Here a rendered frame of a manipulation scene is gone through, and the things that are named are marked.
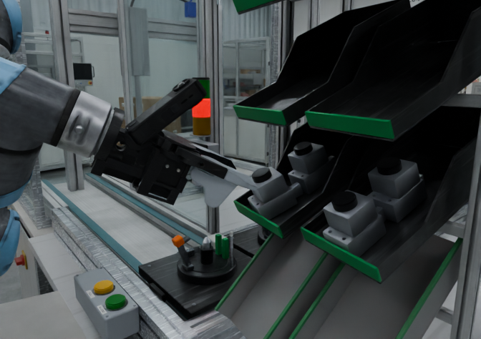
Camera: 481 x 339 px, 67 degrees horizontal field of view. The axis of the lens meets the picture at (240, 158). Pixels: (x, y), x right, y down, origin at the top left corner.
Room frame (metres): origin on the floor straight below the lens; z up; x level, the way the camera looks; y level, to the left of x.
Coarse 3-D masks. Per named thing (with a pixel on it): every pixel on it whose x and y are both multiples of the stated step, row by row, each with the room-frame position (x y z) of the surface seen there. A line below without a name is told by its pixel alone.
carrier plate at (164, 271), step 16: (176, 256) 0.86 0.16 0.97; (240, 256) 0.86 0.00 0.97; (144, 272) 0.79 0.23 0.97; (160, 272) 0.78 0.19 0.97; (176, 272) 0.78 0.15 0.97; (240, 272) 0.78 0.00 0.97; (160, 288) 0.72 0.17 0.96; (176, 288) 0.71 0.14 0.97; (192, 288) 0.71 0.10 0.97; (208, 288) 0.71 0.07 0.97; (224, 288) 0.71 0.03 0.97; (176, 304) 0.67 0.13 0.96; (192, 304) 0.65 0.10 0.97; (208, 304) 0.66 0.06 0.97
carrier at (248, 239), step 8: (240, 232) 1.01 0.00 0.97; (248, 232) 1.01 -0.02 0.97; (256, 232) 1.01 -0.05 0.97; (264, 232) 0.96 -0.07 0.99; (240, 240) 0.95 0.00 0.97; (248, 240) 0.95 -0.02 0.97; (256, 240) 0.95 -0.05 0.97; (264, 240) 0.91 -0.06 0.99; (240, 248) 0.91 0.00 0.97; (248, 248) 0.90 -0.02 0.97; (256, 248) 0.90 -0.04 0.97
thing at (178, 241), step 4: (176, 236) 0.75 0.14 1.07; (180, 236) 0.75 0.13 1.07; (172, 240) 0.74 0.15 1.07; (176, 240) 0.74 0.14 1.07; (180, 240) 0.74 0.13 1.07; (184, 240) 0.75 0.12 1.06; (188, 240) 0.76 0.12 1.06; (176, 244) 0.73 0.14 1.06; (180, 244) 0.74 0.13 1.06; (180, 248) 0.74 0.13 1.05; (184, 248) 0.75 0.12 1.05; (180, 252) 0.75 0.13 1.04; (184, 252) 0.75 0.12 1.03; (184, 256) 0.75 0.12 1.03; (184, 260) 0.75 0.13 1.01; (188, 260) 0.76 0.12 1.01; (184, 264) 0.76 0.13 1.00; (188, 264) 0.75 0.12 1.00
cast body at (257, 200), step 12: (264, 168) 0.55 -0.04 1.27; (264, 180) 0.53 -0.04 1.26; (276, 180) 0.53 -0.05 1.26; (264, 192) 0.53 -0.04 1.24; (276, 192) 0.53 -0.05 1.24; (288, 192) 0.54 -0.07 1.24; (300, 192) 0.57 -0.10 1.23; (252, 204) 0.55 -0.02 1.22; (264, 204) 0.53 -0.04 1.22; (276, 204) 0.54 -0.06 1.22; (288, 204) 0.54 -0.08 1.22; (264, 216) 0.53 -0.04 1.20
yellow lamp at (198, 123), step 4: (196, 120) 0.99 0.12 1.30; (200, 120) 0.99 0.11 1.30; (204, 120) 0.99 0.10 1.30; (208, 120) 1.00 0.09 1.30; (196, 124) 0.99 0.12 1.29; (200, 124) 0.99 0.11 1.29; (204, 124) 0.99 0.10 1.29; (208, 124) 1.00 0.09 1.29; (196, 128) 0.99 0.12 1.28; (200, 128) 0.99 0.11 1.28; (204, 128) 0.99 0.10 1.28; (208, 128) 1.00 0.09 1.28; (196, 132) 1.00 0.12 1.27; (200, 132) 0.99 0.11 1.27; (204, 132) 0.99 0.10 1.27; (208, 132) 1.00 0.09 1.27
